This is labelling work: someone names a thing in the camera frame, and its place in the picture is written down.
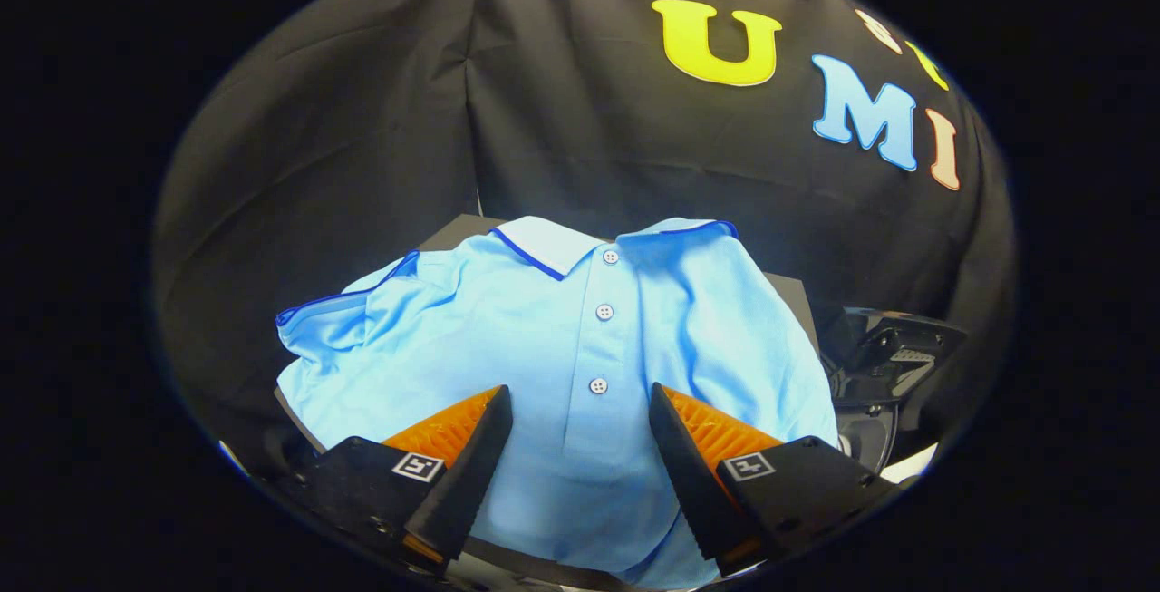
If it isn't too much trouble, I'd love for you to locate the black backdrop cloth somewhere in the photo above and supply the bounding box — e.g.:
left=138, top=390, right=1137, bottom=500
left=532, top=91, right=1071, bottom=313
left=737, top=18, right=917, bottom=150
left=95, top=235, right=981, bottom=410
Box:
left=152, top=0, right=1018, bottom=448

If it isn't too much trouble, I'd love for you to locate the grey cabinet with dark top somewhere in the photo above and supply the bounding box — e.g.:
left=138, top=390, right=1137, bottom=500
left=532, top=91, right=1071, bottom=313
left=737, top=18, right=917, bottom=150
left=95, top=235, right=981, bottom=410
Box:
left=263, top=214, right=822, bottom=591

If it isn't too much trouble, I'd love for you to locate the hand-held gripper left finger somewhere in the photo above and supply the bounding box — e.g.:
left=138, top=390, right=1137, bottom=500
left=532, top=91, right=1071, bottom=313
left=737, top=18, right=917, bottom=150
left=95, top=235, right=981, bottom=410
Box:
left=272, top=383, right=515, bottom=575

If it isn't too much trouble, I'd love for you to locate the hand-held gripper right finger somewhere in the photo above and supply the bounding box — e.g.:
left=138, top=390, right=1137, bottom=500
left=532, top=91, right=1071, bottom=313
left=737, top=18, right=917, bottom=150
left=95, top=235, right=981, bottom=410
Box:
left=648, top=382, right=907, bottom=579

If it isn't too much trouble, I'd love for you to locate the light blue polo shirt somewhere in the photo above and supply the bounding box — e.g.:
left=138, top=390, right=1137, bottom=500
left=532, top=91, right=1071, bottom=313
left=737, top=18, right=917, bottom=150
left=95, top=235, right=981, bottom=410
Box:
left=275, top=216, right=840, bottom=591

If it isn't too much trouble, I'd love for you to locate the dark washing machine lid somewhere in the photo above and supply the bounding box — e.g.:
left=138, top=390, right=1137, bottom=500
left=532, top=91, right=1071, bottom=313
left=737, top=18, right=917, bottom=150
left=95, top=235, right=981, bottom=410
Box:
left=820, top=306, right=968, bottom=404

